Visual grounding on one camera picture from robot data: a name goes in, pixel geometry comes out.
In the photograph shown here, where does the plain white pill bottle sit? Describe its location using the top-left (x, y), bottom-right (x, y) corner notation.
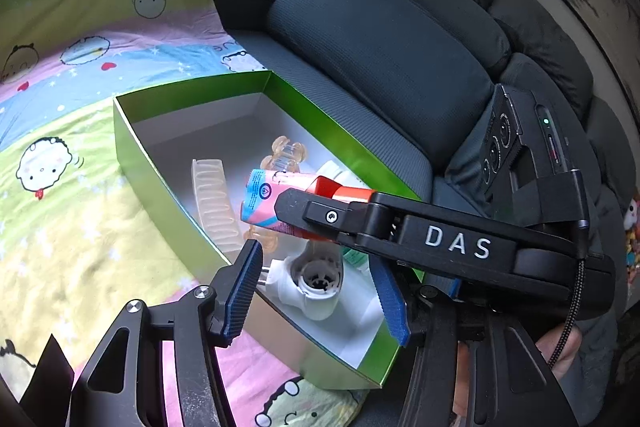
top-left (316, 160), bottom-right (368, 188)

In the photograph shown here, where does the clear rectangular hair claw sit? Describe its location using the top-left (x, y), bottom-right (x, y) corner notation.
top-left (191, 159), bottom-right (244, 261)

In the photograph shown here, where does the white plug-in device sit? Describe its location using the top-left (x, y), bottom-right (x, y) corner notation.
top-left (258, 241), bottom-right (344, 322)

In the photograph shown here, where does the orange translucent hair claw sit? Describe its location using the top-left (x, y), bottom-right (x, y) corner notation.
top-left (244, 135), bottom-right (307, 255)

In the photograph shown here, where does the pink bottle orange cap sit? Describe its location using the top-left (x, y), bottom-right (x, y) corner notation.
top-left (240, 169), bottom-right (374, 242)

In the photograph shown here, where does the small white bottle green label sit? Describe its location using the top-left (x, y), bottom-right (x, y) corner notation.
top-left (343, 247), bottom-right (369, 268)

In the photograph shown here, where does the person's right hand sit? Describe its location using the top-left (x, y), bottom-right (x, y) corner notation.
top-left (534, 323), bottom-right (584, 381)

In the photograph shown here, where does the plush toy pile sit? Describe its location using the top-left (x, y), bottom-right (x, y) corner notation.
top-left (624, 195), bottom-right (640, 285)

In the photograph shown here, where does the dark grey sofa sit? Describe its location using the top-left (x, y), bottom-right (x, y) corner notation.
top-left (220, 0), bottom-right (638, 426)

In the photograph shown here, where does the green cardboard box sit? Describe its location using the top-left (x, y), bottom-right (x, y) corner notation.
top-left (114, 72), bottom-right (411, 389)

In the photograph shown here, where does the colourful cartoon bed sheet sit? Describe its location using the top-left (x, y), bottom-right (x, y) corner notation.
top-left (0, 0), bottom-right (369, 427)

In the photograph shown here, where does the black braided cable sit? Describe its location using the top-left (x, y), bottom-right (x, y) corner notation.
top-left (546, 258), bottom-right (587, 369)

